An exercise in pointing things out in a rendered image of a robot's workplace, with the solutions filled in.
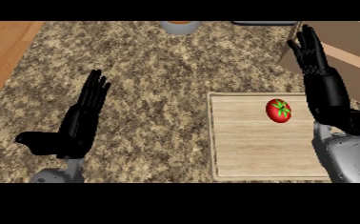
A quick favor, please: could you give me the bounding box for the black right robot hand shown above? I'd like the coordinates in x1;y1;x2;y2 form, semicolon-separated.
285;24;360;136

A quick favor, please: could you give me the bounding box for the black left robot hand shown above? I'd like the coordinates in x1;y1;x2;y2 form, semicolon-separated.
15;69;113;160

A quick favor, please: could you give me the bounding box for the red tomato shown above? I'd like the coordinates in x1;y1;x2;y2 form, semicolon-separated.
265;98;294;124

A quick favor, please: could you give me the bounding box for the brown cardboard box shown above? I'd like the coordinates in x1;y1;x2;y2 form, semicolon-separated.
278;21;360;111

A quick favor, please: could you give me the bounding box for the pale wooden tray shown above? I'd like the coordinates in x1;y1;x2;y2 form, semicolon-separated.
206;92;346;182

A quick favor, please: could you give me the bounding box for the dark grey flat object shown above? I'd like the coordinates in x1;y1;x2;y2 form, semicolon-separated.
229;21;300;27

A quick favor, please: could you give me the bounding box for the grey cup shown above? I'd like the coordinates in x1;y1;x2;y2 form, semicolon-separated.
160;21;203;35

